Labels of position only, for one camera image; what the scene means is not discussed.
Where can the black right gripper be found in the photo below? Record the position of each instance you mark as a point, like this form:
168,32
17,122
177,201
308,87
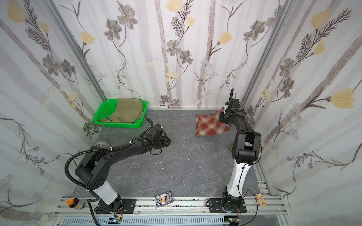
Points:
226,113

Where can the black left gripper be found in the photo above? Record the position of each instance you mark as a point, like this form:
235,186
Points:
163,138

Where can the red plaid skirt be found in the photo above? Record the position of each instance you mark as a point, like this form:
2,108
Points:
209,125

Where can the olive khaki skirt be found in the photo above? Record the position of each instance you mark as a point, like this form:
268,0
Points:
122,110

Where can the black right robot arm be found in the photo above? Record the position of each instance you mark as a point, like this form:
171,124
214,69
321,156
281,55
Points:
253,138

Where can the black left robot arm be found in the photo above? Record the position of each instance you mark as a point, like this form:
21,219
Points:
90,169

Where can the clear tape roll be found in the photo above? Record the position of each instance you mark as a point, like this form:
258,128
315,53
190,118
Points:
102,144

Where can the blue patterned card box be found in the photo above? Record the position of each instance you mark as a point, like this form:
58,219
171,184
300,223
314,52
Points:
164,199

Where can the green plastic basket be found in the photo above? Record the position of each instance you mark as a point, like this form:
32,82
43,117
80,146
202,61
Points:
137,124

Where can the small wooden block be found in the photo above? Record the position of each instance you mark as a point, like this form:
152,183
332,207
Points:
260,199

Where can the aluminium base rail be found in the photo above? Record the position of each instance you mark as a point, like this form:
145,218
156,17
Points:
146,206

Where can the white slotted cable duct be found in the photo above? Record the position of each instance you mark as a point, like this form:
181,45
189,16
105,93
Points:
163,221

